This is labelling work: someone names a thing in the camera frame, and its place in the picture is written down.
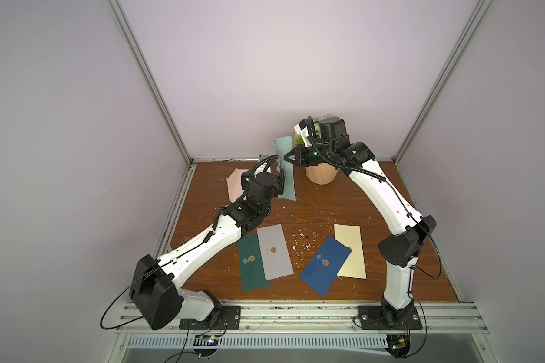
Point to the mint green envelope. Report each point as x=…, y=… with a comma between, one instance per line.
x=283, y=146

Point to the pink envelope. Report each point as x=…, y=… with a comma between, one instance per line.
x=234, y=184

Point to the artificial green flower plant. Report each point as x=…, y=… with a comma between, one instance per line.
x=330, y=128

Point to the aluminium rail frame front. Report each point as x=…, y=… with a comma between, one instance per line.
x=311, y=316

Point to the cream yellow envelope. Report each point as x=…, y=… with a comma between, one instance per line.
x=354, y=266

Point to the navy blue envelope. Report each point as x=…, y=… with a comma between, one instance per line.
x=324, y=266

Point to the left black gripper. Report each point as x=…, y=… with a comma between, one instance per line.
x=273, y=187

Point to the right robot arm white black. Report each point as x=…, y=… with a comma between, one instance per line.
x=408, y=227

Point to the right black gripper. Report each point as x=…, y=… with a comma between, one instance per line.
x=300, y=154

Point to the dark green envelope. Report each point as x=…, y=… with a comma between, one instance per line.
x=251, y=264

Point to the grey envelope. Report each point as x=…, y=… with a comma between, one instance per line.
x=274, y=252

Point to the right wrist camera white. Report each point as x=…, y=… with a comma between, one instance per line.
x=302, y=137

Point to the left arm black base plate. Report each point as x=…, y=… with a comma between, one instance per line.
x=225, y=317

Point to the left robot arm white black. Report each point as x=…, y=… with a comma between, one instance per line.
x=157, y=289

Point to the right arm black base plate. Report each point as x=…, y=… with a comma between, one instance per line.
x=388, y=319

